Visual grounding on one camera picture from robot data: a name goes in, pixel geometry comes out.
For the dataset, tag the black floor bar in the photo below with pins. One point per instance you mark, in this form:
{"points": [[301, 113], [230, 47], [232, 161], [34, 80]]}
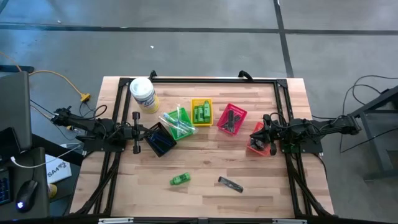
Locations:
{"points": [[15, 68]]}

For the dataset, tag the red plastic basket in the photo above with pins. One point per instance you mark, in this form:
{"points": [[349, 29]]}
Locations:
{"points": [[241, 115]]}

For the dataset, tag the white printed paper box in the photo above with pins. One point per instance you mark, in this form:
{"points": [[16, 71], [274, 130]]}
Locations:
{"points": [[57, 171]]}

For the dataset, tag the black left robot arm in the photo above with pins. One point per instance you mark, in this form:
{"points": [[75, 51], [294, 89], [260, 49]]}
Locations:
{"points": [[87, 124]]}

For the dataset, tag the dark grey monitor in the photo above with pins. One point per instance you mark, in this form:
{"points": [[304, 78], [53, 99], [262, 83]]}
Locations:
{"points": [[15, 105]]}

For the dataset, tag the black metal desk frame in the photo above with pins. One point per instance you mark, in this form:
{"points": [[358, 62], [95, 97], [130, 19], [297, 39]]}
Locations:
{"points": [[377, 146]]}

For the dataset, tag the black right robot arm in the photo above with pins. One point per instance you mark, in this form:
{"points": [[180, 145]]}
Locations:
{"points": [[329, 127]]}

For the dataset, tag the green plastic basket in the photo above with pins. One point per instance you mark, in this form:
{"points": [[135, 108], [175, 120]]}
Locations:
{"points": [[186, 113]]}

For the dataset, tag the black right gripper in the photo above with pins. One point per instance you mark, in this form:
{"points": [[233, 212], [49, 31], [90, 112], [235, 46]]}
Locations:
{"points": [[280, 134]]}

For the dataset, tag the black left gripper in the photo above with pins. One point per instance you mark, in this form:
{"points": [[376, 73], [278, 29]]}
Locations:
{"points": [[133, 130]]}

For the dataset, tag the orange plastic basket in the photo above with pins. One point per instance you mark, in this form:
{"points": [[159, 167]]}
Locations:
{"points": [[256, 152]]}

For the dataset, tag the black plastic basket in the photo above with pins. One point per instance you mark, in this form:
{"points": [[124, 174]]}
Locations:
{"points": [[161, 151]]}

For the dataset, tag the small yellow object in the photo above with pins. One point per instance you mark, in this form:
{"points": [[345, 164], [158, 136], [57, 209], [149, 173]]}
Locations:
{"points": [[53, 191]]}

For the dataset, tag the yellow plastic basket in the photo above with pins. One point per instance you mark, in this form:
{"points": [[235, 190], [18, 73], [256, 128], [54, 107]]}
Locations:
{"points": [[202, 124]]}

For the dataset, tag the silver aluminium bracket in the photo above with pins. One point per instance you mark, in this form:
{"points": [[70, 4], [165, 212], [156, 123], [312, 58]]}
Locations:
{"points": [[289, 221], [115, 221]]}

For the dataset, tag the dark side desk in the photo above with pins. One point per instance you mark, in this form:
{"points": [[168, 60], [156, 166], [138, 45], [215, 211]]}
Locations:
{"points": [[42, 186]]}

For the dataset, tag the black keyboard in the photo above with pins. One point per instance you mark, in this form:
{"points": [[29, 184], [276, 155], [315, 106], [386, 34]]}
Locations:
{"points": [[4, 186]]}

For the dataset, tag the black computer mouse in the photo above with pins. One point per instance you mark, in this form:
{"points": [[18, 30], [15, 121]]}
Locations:
{"points": [[27, 194]]}

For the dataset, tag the black item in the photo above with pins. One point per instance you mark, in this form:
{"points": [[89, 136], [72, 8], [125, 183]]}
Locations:
{"points": [[261, 147], [253, 145]]}

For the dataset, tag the Lysol wipes canister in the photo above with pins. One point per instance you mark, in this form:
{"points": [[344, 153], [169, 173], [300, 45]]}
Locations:
{"points": [[143, 93]]}

